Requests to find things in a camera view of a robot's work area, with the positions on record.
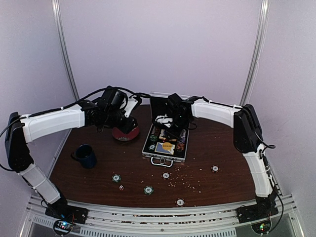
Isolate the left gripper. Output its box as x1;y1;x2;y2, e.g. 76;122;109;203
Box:
104;109;138;134

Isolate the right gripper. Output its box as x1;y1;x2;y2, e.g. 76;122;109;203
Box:
165;114;191;139

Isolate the red card deck box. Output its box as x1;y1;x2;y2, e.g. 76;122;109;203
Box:
159;129;177;142

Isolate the aluminium poker case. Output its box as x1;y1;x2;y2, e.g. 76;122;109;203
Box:
142;92;194;167

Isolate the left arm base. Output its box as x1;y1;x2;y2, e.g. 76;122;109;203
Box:
41;197;88;237

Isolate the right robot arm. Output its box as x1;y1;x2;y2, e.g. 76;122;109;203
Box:
166;93;277;218

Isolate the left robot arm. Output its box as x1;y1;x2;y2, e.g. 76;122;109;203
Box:
3;98;139;219

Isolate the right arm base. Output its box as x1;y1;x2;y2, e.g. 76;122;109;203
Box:
236;194;278;235

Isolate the red floral plate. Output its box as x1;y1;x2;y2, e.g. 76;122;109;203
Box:
112;127;140;141

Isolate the purple chip stack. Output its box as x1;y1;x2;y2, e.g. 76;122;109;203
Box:
176;129;187;152

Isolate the orange black chip stack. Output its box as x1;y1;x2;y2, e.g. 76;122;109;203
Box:
150;126;160;137

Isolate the yellow big blind button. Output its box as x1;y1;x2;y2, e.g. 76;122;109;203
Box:
162;142;172;151

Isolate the green chip stack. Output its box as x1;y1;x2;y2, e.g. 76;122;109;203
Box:
150;135;158;144

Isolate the blue card deck box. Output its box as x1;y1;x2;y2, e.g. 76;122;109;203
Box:
155;142;175;155

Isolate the dark blue mug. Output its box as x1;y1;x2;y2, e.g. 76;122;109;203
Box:
71;144;97;169

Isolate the white chip centre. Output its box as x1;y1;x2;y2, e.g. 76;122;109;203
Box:
162;172;170;179

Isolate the red white chip right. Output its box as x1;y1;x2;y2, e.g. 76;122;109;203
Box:
211;165;219;173

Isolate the red white chip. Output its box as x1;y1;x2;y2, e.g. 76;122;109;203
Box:
211;165;219;173
175;198;185;207

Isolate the green chip left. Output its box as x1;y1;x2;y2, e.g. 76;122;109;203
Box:
112;174;121;183

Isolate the green chip centre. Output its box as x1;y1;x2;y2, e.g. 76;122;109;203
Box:
143;186;154;195

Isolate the red white chip front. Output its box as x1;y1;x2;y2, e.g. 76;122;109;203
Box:
175;198;185;207

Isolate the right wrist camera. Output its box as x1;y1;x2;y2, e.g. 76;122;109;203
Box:
152;93;188;129

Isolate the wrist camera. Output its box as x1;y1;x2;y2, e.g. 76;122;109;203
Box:
97;86;142;118
152;93;188;129

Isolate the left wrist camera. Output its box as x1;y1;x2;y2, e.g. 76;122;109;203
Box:
97;86;142;118

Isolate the left aluminium frame post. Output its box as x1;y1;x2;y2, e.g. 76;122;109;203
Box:
51;0;79;100

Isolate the aluminium frame post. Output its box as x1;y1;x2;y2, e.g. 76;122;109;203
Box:
240;0;271;105
51;0;79;100

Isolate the aluminium front rail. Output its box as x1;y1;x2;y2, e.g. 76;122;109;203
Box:
17;195;307;237

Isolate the right aluminium frame post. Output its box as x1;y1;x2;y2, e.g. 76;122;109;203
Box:
240;0;271;105

